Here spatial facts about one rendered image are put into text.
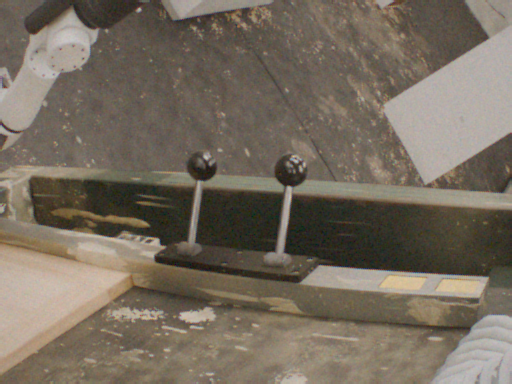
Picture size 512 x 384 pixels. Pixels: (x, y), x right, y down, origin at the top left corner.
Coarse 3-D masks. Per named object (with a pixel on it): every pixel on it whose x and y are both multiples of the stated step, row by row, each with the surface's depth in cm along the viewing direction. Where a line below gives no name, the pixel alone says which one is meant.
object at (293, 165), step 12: (288, 156) 85; (276, 168) 85; (288, 168) 84; (300, 168) 85; (288, 180) 85; (300, 180) 85; (288, 192) 85; (288, 204) 85; (288, 216) 85; (276, 240) 85; (276, 252) 85; (264, 264) 85; (276, 264) 84
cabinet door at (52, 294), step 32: (0, 256) 104; (32, 256) 103; (0, 288) 93; (32, 288) 92; (64, 288) 91; (96, 288) 90; (128, 288) 94; (0, 320) 82; (32, 320) 82; (64, 320) 82; (0, 352) 73; (32, 352) 77
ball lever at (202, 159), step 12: (192, 156) 91; (204, 156) 91; (192, 168) 91; (204, 168) 91; (216, 168) 92; (204, 180) 92; (192, 204) 92; (192, 216) 91; (192, 228) 91; (192, 240) 91; (180, 252) 90; (192, 252) 90
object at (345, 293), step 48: (0, 240) 111; (48, 240) 103; (96, 240) 101; (192, 288) 89; (240, 288) 86; (288, 288) 82; (336, 288) 79; (384, 288) 77; (432, 288) 74; (480, 288) 72
